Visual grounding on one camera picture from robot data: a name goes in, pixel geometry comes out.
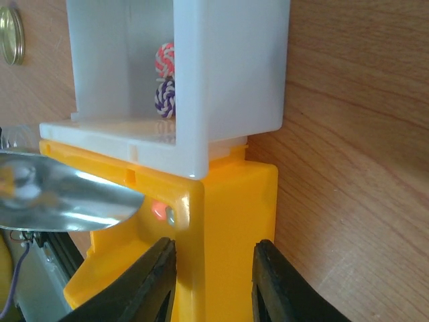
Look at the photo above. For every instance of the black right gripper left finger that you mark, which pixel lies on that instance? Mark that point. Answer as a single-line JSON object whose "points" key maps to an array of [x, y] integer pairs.
{"points": [[144, 292]]}

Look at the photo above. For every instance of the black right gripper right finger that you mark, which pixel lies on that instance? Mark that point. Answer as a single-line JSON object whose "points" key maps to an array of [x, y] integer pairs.
{"points": [[280, 293]]}

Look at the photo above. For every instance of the orange plastic bin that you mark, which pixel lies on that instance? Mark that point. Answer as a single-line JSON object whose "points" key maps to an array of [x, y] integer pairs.
{"points": [[215, 223]]}

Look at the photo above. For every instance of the silver metal scoop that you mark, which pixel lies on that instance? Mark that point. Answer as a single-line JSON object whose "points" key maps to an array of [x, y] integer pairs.
{"points": [[39, 193]]}

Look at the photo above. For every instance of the gold metal jar lid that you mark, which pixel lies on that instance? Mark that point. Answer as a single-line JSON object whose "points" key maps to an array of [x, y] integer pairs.
{"points": [[12, 36]]}

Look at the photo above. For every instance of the yellow plastic object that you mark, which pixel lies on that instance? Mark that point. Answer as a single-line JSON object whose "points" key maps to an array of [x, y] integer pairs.
{"points": [[6, 276]]}

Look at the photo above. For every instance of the purple white swirl lollipop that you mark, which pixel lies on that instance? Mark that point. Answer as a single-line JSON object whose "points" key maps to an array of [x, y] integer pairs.
{"points": [[165, 99]]}

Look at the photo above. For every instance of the clear plastic jar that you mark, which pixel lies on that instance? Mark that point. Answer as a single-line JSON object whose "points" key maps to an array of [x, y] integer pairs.
{"points": [[20, 136]]}

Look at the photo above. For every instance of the white translucent plastic bin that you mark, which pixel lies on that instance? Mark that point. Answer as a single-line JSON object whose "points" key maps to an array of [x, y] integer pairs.
{"points": [[230, 77]]}

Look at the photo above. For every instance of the pink white swirl lollipop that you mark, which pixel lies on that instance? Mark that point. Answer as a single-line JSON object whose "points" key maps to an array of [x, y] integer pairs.
{"points": [[165, 60]]}

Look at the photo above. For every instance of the black aluminium frame rail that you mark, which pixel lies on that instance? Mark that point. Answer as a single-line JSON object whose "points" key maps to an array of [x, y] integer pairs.
{"points": [[64, 250]]}

